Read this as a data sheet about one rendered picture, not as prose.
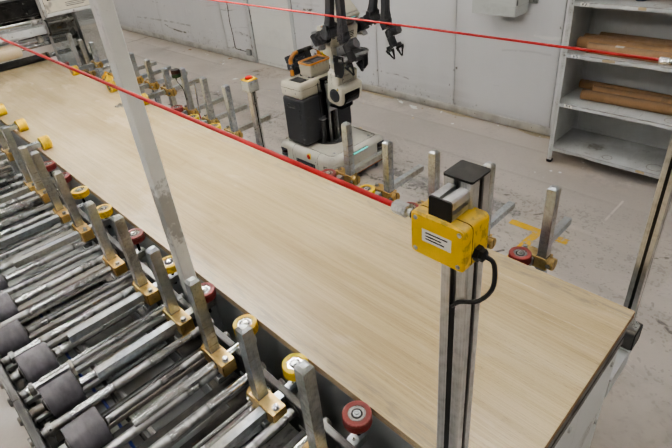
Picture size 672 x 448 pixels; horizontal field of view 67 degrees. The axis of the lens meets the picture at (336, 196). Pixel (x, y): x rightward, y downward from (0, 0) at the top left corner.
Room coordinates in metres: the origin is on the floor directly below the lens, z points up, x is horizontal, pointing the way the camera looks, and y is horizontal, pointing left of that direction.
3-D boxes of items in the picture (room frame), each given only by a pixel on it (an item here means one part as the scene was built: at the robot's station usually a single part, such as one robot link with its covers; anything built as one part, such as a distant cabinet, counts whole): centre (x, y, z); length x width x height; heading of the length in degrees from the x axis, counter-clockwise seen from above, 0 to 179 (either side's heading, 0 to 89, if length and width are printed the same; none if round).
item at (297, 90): (3.99, 0.05, 0.59); 0.55 x 0.34 x 0.83; 132
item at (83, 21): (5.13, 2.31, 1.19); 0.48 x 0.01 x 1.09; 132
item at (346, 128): (2.21, -0.08, 0.90); 0.04 x 0.04 x 0.48; 42
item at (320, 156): (3.92, -0.01, 0.16); 0.67 x 0.64 x 0.25; 42
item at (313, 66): (4.00, 0.06, 0.87); 0.23 x 0.15 x 0.11; 132
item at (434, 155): (1.84, -0.42, 0.90); 0.04 x 0.04 x 0.48; 42
